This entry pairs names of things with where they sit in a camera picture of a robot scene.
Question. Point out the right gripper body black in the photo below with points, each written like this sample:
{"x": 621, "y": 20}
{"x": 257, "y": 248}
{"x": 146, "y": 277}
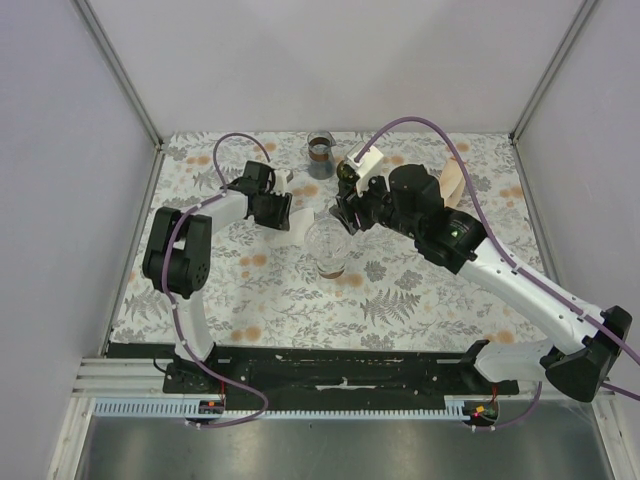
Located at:
{"x": 374, "y": 207}

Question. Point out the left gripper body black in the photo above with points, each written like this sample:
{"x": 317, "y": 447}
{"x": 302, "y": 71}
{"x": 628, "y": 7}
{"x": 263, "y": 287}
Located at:
{"x": 273, "y": 210}

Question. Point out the white paper coffee filter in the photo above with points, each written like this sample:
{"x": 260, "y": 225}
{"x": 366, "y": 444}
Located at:
{"x": 300, "y": 221}

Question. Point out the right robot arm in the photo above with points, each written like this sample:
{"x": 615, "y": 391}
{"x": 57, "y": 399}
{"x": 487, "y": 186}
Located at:
{"x": 582, "y": 341}

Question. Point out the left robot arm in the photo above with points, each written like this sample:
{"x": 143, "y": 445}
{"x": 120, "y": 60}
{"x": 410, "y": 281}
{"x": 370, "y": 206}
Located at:
{"x": 177, "y": 258}

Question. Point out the dark olive glass dripper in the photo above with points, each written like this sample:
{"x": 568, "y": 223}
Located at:
{"x": 347, "y": 180}

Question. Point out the clear glass dripper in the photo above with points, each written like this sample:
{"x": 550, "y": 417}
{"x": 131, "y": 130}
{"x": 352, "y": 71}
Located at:
{"x": 329, "y": 244}

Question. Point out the glass carafe with brown band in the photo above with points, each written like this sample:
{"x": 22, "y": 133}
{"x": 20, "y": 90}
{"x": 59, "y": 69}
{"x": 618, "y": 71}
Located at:
{"x": 321, "y": 164}

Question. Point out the floral tablecloth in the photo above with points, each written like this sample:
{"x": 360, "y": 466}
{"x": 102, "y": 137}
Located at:
{"x": 264, "y": 292}

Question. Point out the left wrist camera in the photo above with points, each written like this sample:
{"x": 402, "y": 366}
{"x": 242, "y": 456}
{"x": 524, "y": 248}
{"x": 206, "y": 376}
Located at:
{"x": 280, "y": 180}

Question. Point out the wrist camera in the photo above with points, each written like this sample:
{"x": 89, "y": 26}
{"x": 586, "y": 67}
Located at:
{"x": 368, "y": 166}
{"x": 280, "y": 180}

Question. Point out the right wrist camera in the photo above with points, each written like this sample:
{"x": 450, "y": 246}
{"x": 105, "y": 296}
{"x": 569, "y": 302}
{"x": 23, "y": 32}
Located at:
{"x": 368, "y": 166}

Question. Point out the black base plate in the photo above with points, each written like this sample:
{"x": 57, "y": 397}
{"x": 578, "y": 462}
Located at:
{"x": 250, "y": 377}

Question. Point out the white cable duct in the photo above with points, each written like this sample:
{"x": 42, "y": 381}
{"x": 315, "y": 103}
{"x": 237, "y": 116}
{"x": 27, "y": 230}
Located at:
{"x": 206, "y": 410}

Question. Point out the left aluminium frame post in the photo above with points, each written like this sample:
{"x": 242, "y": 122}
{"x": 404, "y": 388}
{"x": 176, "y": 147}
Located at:
{"x": 117, "y": 69}

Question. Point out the aluminium frame post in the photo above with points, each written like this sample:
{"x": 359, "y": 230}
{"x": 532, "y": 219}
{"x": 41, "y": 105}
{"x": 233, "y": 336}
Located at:
{"x": 562, "y": 51}
{"x": 117, "y": 69}

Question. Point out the right aluminium frame post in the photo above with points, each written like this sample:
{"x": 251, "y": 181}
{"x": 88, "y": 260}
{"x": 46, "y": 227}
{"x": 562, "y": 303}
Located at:
{"x": 562, "y": 51}

